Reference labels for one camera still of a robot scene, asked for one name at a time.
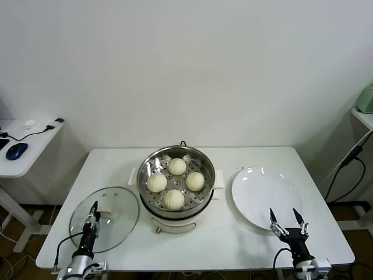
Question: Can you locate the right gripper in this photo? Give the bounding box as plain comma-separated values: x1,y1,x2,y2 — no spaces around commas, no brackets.
268,207,315,263

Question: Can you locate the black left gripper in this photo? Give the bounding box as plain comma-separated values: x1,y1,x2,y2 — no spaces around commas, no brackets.
77,200,101,257

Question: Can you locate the white steamed baozi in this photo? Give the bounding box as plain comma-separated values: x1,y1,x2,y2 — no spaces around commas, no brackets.
162,188,185,211
185,171,205,192
146,174,168,193
168,157,187,176

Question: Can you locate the stainless steel steamer basket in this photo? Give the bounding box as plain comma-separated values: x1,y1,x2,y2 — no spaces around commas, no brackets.
128,145,224,215

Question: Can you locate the white round plate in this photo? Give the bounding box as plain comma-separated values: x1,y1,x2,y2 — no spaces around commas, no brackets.
231,166,303,232

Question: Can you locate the cream electric cooker base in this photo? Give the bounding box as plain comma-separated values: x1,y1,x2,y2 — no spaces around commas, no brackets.
136,186,221,235

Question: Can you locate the white side desk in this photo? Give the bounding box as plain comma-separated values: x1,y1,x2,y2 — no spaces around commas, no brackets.
0,118,64,253

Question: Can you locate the blue computer mouse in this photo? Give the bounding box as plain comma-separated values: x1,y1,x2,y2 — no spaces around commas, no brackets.
6,142,29,160

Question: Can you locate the green appliance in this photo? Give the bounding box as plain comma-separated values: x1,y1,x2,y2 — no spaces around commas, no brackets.
356,83,373,114

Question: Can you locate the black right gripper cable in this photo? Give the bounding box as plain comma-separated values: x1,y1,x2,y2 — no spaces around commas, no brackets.
272,247,294,280

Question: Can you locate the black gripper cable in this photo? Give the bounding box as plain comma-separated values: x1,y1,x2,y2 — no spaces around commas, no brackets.
52,233,85,275
272,247,294,280

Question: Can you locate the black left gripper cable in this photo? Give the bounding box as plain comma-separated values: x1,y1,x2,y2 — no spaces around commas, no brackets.
52,233,85,275

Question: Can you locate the black cable with usb adapter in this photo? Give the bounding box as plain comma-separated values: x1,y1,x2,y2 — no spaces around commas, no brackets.
0,118,64,141

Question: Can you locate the white wall cable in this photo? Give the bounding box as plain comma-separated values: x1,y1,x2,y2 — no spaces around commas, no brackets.
328,132,371,177

